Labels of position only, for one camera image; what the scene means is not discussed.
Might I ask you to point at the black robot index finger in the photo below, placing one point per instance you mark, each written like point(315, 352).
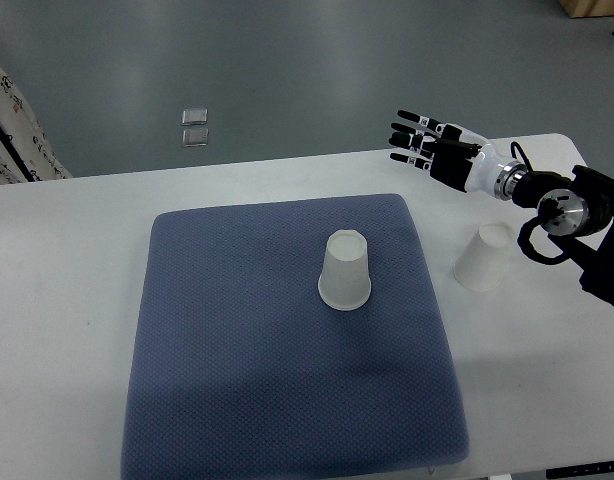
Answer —
point(417, 121)

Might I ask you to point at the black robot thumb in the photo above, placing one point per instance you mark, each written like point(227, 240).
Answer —
point(459, 139)

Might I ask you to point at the patterned white cloth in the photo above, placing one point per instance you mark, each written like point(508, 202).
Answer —
point(26, 154)

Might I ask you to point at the upper silver floor plate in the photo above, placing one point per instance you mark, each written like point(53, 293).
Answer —
point(194, 116)

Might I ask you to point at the blue grey fabric mat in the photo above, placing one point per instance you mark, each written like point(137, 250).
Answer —
point(241, 371)

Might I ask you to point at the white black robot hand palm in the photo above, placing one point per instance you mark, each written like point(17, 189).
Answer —
point(487, 171)

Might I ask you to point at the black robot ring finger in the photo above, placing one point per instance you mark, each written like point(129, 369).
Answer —
point(412, 141)

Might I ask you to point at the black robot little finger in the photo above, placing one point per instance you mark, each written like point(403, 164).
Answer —
point(421, 163)

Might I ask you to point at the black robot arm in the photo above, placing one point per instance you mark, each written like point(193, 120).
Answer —
point(574, 217)

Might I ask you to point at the wooden box corner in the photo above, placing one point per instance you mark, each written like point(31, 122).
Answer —
point(577, 9)

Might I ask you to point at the white paper cup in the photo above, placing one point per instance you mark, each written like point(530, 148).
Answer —
point(344, 283)
point(481, 266)

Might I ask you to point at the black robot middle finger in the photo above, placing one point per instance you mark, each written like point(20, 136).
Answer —
point(418, 131)

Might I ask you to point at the black table edge strip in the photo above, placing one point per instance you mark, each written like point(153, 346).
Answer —
point(599, 468)

